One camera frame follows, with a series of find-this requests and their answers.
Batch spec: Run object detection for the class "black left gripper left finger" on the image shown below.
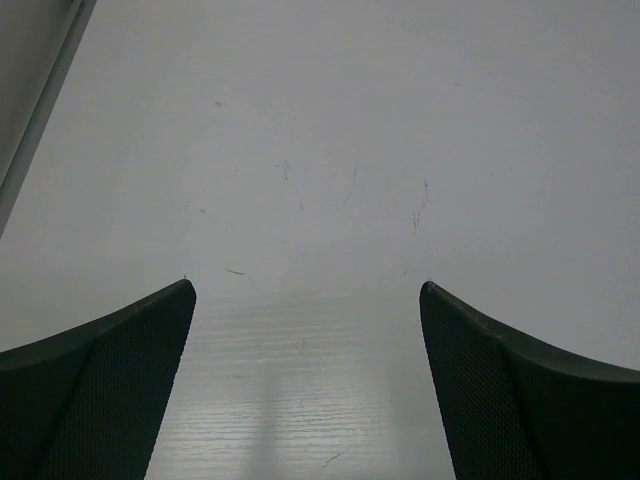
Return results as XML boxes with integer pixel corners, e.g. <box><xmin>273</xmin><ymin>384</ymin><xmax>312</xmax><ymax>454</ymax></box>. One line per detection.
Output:
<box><xmin>1</xmin><ymin>279</ymin><xmax>196</xmax><ymax>479</ymax></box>

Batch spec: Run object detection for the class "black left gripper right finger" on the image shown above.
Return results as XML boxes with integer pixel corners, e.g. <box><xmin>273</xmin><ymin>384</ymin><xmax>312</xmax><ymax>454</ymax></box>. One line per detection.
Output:
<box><xmin>419</xmin><ymin>281</ymin><xmax>639</xmax><ymax>479</ymax></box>

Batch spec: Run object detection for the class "aluminium table edge rail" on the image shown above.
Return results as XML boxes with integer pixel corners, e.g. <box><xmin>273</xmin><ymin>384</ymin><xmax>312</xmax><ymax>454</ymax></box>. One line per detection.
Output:
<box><xmin>1</xmin><ymin>0</ymin><xmax>96</xmax><ymax>228</ymax></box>

